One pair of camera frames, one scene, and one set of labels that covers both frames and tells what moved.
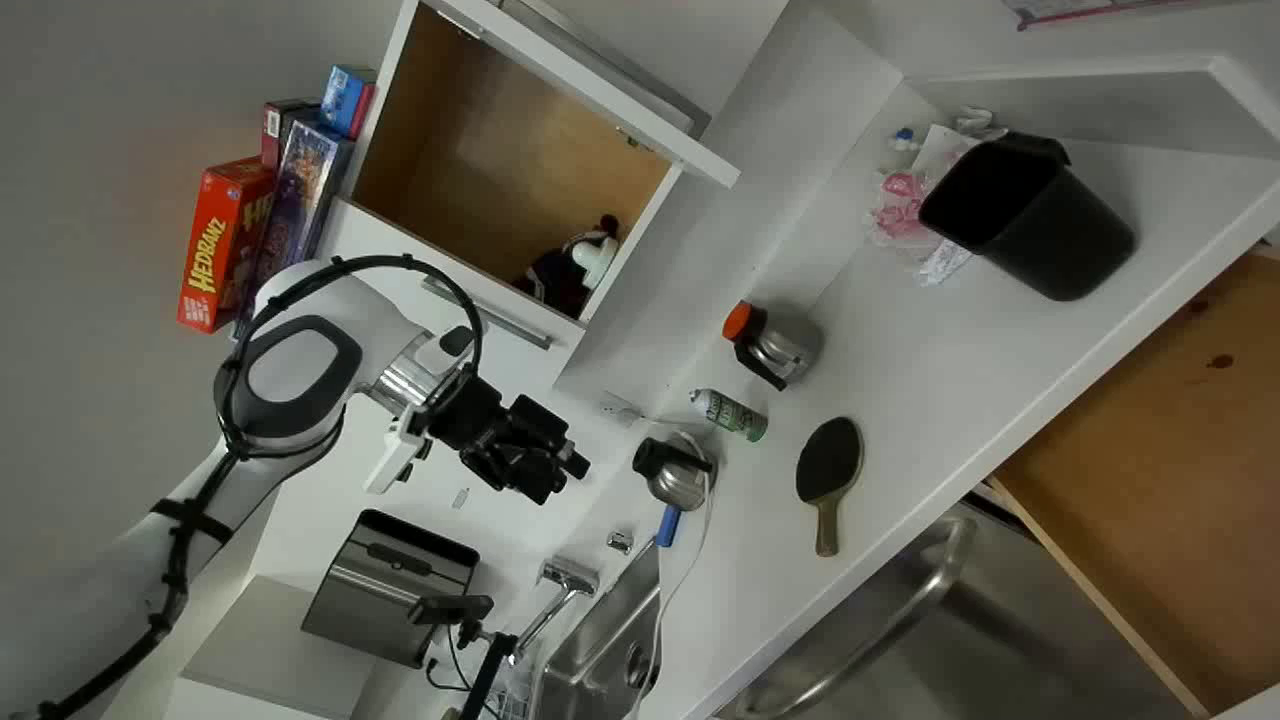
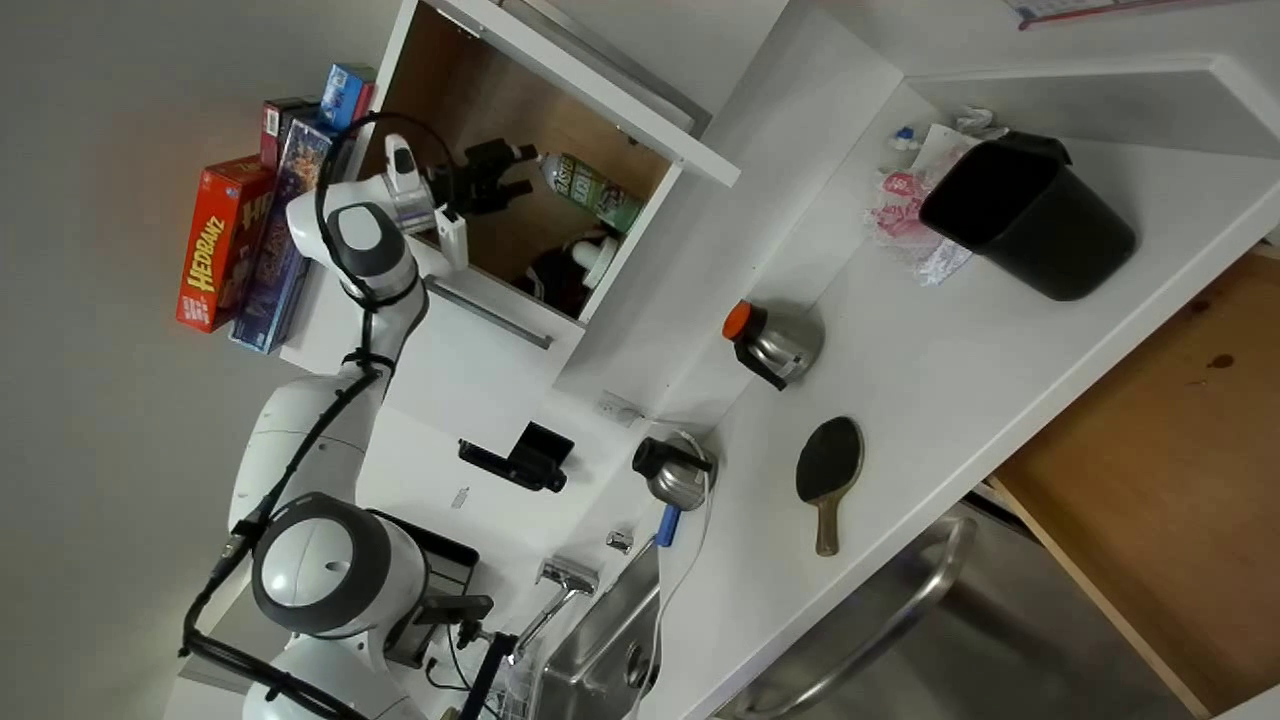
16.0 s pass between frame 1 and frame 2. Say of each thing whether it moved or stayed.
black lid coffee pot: stayed
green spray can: moved
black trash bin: stayed
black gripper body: moved
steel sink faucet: stayed
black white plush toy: stayed
